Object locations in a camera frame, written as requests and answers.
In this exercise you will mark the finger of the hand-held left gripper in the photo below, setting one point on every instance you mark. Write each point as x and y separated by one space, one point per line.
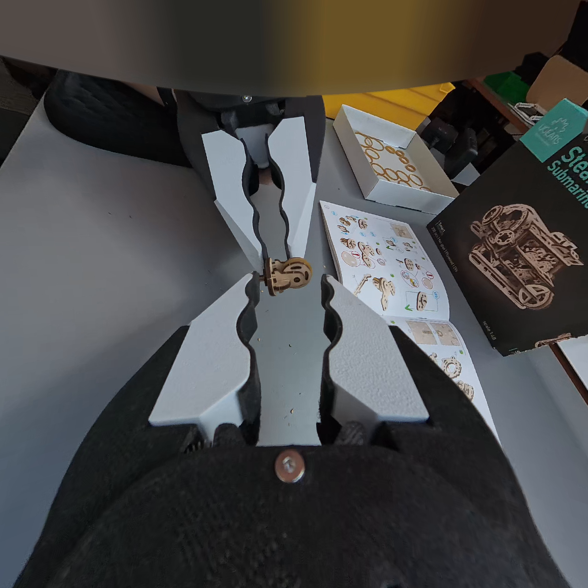
296 174
229 183

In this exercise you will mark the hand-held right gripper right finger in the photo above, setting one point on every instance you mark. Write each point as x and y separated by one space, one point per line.
372 372

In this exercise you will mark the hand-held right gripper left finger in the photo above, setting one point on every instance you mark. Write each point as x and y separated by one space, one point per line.
206 367

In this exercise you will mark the small wooden gear assembly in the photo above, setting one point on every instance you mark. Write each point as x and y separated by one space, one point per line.
294 271

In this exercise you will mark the grey desk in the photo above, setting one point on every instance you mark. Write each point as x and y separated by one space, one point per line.
92 275

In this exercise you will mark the group of wooden rings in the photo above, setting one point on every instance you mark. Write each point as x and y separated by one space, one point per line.
401 156

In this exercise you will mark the white cardboard tray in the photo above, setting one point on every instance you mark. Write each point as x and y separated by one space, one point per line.
404 202

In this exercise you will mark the white instruction booklet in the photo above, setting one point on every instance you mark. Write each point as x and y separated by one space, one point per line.
395 262

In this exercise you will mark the nested yellow plastic bins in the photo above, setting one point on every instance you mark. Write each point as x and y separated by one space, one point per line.
390 103

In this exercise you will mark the black product box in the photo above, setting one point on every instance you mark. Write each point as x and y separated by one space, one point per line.
459 257

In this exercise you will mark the black device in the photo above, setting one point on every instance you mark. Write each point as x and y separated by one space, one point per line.
448 138

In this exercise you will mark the green plastic bin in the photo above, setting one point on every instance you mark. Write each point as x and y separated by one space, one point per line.
507 85

